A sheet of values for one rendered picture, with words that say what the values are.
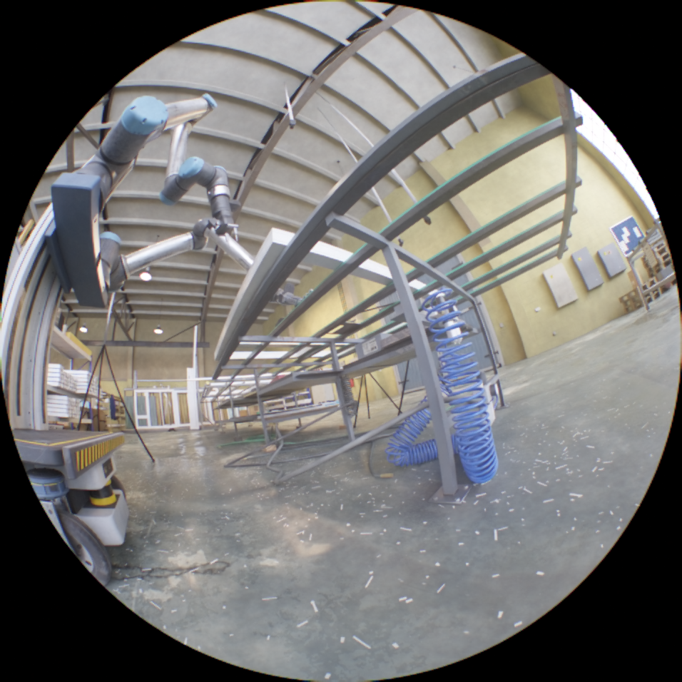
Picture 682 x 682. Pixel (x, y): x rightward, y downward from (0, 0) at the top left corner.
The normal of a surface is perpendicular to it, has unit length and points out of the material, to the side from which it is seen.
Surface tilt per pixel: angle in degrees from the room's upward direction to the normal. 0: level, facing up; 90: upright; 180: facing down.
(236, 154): 180
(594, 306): 90
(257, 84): 180
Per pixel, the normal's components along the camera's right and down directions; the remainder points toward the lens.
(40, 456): 0.73, -0.32
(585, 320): -0.76, -0.02
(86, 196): 0.21, 0.94
